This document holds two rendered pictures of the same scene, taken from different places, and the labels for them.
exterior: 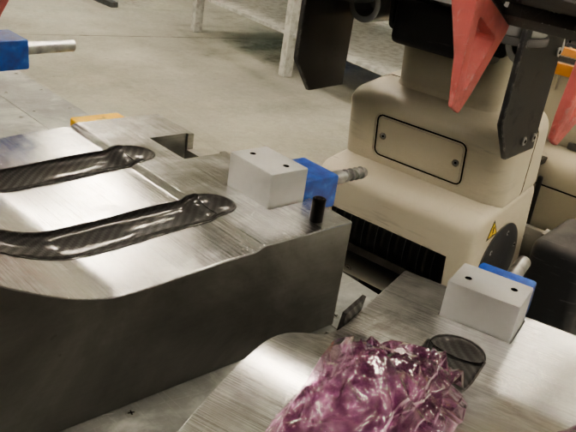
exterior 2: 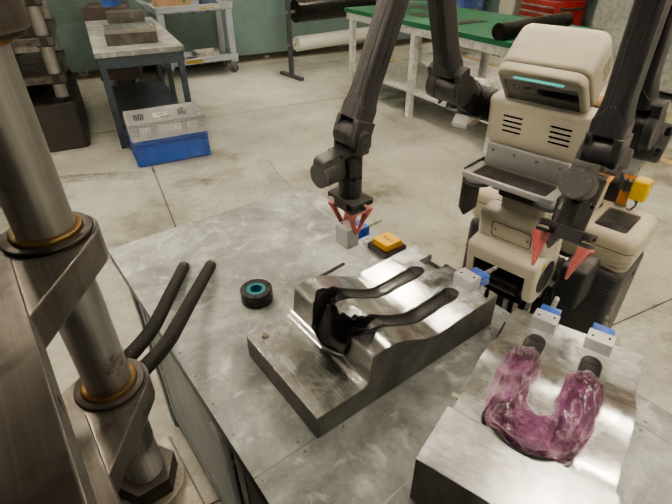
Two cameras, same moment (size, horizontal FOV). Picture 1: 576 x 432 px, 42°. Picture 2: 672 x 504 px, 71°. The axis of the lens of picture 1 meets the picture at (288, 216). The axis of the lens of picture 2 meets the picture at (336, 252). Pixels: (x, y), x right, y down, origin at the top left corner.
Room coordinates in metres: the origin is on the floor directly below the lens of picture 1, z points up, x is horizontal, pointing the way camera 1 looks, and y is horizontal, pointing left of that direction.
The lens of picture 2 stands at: (-0.35, 0.19, 1.56)
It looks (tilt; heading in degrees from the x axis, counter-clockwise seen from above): 34 degrees down; 8
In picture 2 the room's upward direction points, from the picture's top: straight up
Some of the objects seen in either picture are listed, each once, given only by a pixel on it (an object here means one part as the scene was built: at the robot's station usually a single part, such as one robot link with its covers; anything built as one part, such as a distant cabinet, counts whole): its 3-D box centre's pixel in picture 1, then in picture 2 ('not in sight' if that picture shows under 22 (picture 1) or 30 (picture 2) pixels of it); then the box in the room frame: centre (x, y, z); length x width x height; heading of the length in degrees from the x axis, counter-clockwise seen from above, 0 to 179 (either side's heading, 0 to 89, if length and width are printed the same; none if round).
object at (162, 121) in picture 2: not in sight; (165, 121); (3.24, 2.16, 0.28); 0.61 x 0.41 x 0.15; 124
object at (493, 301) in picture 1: (501, 291); (549, 313); (0.50, -0.17, 0.86); 0.13 x 0.05 x 0.05; 153
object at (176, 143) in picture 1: (186, 165); (431, 268); (0.62, 0.09, 0.87); 0.05 x 0.05 x 0.04; 45
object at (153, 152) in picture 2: not in sight; (169, 141); (3.24, 2.16, 0.11); 0.61 x 0.41 x 0.22; 124
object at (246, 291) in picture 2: not in sight; (256, 293); (0.52, 0.52, 0.82); 0.08 x 0.08 x 0.04
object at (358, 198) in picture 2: not in sight; (350, 187); (0.66, 0.31, 1.06); 0.10 x 0.07 x 0.07; 46
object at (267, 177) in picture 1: (309, 183); (479, 276); (0.57, -0.01, 0.89); 0.13 x 0.05 x 0.05; 135
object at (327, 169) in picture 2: not in sight; (339, 156); (0.63, 0.33, 1.15); 0.11 x 0.09 x 0.12; 140
